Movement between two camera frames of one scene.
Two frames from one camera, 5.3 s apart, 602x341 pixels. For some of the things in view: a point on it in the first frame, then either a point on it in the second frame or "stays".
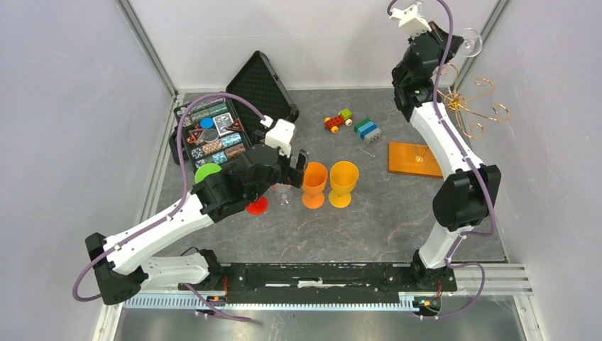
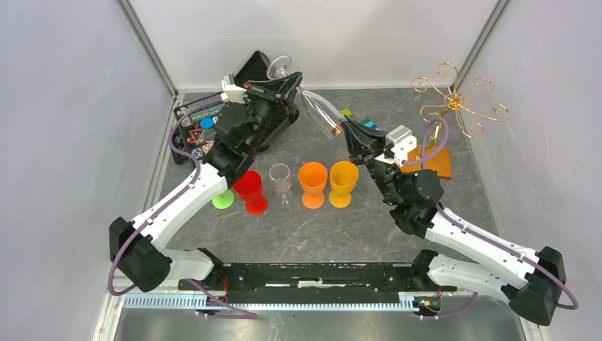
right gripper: [449, 43] → [361, 140]
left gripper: [291, 175] → [279, 94]
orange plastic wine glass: [314, 183] stays
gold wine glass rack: [417, 160] stays
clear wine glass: [472, 45] → [328, 116]
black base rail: [299, 285] stays
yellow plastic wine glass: [343, 177] stays
